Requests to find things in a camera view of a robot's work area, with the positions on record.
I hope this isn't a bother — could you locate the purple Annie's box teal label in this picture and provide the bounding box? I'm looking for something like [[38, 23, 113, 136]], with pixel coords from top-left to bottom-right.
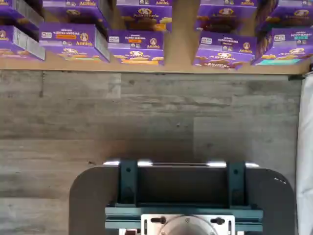
[[256, 0, 313, 31], [251, 27, 313, 66]]

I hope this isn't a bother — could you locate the teal metal frame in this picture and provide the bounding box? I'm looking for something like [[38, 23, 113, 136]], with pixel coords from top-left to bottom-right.
[[105, 160, 264, 235]]

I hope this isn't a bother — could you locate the purple Annie's hidden veggies box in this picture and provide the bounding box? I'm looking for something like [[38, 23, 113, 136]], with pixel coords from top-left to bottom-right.
[[38, 23, 111, 63], [42, 0, 110, 34]]

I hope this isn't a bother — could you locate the white side curtain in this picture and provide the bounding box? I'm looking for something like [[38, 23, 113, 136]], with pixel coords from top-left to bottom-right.
[[294, 73, 313, 235]]

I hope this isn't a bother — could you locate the purple Annie's snack box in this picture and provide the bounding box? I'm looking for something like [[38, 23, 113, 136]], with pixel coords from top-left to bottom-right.
[[0, 25, 46, 61], [0, 0, 45, 34]]

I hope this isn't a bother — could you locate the purple Annie's chocolate bunnies box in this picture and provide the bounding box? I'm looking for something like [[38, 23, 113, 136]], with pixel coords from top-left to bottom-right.
[[194, 0, 259, 34], [192, 30, 258, 71]]

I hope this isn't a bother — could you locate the purple Annie's cheddar bunnies box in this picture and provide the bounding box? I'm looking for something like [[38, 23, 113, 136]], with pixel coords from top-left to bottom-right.
[[107, 29, 166, 66], [115, 0, 173, 34]]

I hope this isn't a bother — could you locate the silver robot mounting plate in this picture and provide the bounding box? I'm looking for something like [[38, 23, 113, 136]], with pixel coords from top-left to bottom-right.
[[141, 214, 235, 235]]

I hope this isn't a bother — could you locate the dark rounded robot cart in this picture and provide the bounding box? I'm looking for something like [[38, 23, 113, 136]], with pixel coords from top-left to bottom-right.
[[69, 161, 298, 235]]

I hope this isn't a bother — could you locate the wooden shelf board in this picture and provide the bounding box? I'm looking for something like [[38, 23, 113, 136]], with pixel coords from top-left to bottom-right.
[[0, 0, 313, 75]]

